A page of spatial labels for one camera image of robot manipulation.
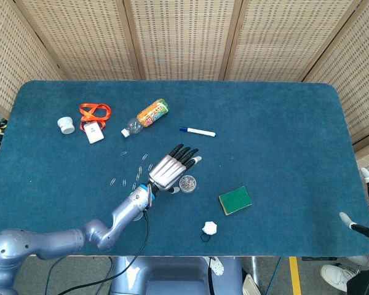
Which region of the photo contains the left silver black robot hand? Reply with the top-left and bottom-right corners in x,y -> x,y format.
148,143 -> 203,195

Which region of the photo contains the silver blue robot base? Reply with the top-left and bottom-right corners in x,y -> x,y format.
110,256 -> 244,295

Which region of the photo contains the small clear clip container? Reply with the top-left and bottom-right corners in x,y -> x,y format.
178,175 -> 199,194

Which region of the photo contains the white marker with blue cap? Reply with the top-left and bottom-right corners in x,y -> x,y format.
179,125 -> 216,138

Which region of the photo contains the clear bottle with cartoon label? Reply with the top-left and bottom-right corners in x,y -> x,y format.
121,98 -> 170,138

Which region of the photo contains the black trouser leg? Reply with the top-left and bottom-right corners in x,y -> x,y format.
346,270 -> 369,295

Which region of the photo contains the white crumpled tissue ball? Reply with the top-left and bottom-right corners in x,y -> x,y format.
202,221 -> 218,236

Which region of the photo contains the white sneaker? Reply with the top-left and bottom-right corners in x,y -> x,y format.
320,264 -> 356,293
242,273 -> 261,295

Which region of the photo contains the yellow sponge with green pad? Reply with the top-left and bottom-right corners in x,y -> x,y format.
218,186 -> 253,216

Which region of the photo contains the yellow floor tape strip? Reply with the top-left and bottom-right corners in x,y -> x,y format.
288,256 -> 303,295

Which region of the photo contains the blue felt table cover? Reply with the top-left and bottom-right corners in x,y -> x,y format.
0,80 -> 367,258

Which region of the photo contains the small white round jar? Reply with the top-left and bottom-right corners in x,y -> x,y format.
57,116 -> 76,135

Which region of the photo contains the woven rattan folding screen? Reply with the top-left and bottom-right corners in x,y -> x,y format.
0,0 -> 369,168

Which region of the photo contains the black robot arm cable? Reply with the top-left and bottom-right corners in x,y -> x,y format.
47,211 -> 151,295

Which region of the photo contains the orange lanyard with white badge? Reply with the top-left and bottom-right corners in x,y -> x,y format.
79,103 -> 112,144

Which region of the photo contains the white perforated bracket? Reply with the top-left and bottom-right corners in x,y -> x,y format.
208,256 -> 226,277

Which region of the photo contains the blue floor cable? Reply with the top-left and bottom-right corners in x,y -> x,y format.
266,256 -> 282,295

